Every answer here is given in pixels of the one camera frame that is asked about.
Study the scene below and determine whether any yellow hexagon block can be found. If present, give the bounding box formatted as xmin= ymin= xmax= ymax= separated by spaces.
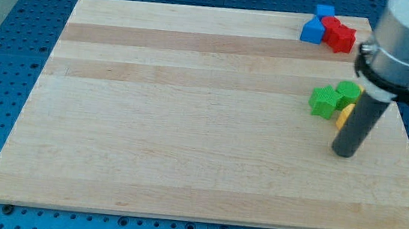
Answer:
xmin=336 ymin=103 xmax=355 ymax=130

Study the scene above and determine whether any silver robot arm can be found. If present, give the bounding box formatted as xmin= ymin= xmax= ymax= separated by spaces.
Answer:
xmin=354 ymin=0 xmax=409 ymax=105

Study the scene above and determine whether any green circle block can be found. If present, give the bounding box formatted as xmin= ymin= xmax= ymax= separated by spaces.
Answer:
xmin=336 ymin=81 xmax=362 ymax=110

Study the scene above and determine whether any red circle block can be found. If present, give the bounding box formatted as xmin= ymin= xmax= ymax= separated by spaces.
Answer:
xmin=321 ymin=16 xmax=342 ymax=42

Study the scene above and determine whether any wooden board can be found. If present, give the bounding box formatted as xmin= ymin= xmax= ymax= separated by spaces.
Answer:
xmin=0 ymin=0 xmax=409 ymax=229

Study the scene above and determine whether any green star block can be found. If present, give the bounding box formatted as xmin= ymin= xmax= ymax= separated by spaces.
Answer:
xmin=308 ymin=85 xmax=343 ymax=120

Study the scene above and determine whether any blue pentagon block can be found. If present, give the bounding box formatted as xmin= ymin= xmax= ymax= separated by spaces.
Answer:
xmin=300 ymin=16 xmax=326 ymax=44

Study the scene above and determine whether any blue cube block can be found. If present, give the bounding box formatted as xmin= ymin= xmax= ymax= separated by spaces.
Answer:
xmin=315 ymin=4 xmax=336 ymax=19

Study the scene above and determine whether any red star block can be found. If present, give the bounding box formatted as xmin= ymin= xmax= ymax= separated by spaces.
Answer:
xmin=326 ymin=25 xmax=357 ymax=53

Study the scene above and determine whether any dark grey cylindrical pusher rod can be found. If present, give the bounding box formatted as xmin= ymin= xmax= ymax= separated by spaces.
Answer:
xmin=332 ymin=91 xmax=392 ymax=158

